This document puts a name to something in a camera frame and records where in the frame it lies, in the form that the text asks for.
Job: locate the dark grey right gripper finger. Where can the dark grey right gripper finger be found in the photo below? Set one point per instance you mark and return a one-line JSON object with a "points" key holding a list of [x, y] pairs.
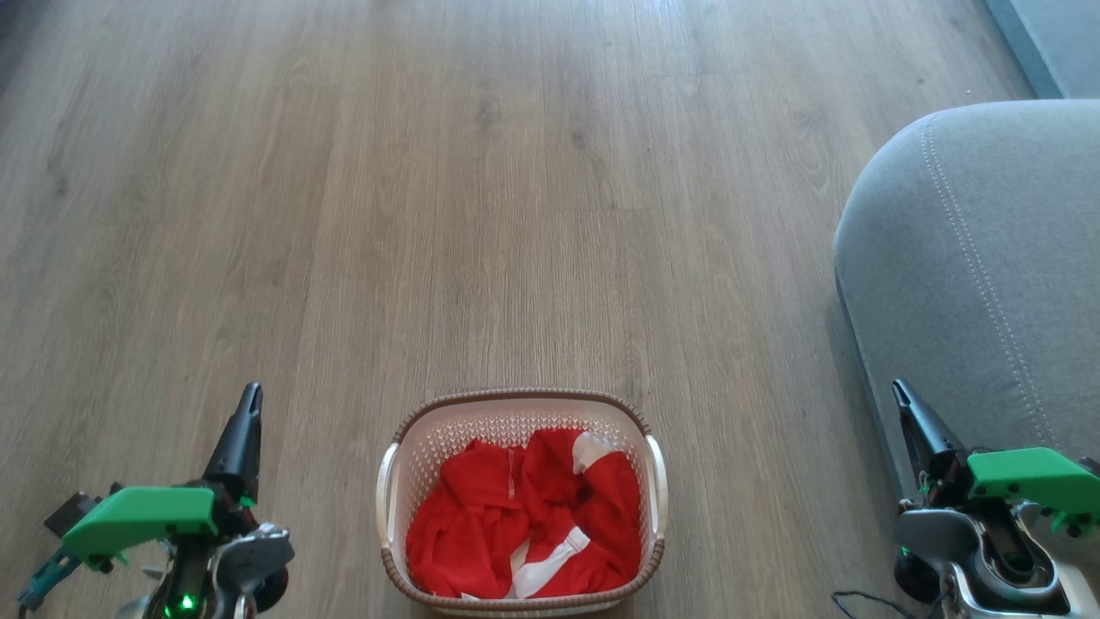
{"points": [[924, 430]]}

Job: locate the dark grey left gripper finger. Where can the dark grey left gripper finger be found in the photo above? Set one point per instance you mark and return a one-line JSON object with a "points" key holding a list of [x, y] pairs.
{"points": [[239, 447]]}

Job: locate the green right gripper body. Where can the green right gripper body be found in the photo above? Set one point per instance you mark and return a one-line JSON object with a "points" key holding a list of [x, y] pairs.
{"points": [[1027, 477]]}

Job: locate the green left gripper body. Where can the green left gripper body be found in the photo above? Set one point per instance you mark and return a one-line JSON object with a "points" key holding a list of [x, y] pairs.
{"points": [[142, 516]]}

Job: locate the red and white garment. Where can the red and white garment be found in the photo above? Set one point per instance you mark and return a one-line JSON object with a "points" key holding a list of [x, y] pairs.
{"points": [[481, 524]]}

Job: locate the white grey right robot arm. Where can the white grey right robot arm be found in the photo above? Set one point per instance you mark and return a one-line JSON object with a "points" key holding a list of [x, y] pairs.
{"points": [[988, 559]]}

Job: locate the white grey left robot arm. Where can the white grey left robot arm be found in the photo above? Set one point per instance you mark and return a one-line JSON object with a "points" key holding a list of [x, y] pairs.
{"points": [[232, 567]]}

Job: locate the grey fabric sofa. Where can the grey fabric sofa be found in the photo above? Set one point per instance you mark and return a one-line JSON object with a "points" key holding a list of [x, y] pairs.
{"points": [[980, 284]]}

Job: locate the cream laundry basket brown rim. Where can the cream laundry basket brown rim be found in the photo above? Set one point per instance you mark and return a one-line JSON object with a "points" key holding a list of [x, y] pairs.
{"points": [[516, 413]]}

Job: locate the blue grey furniture piece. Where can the blue grey furniture piece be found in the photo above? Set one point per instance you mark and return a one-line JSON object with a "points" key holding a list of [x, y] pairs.
{"points": [[1053, 39]]}

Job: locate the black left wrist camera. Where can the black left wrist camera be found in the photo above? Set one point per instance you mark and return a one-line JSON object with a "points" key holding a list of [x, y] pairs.
{"points": [[73, 511]]}

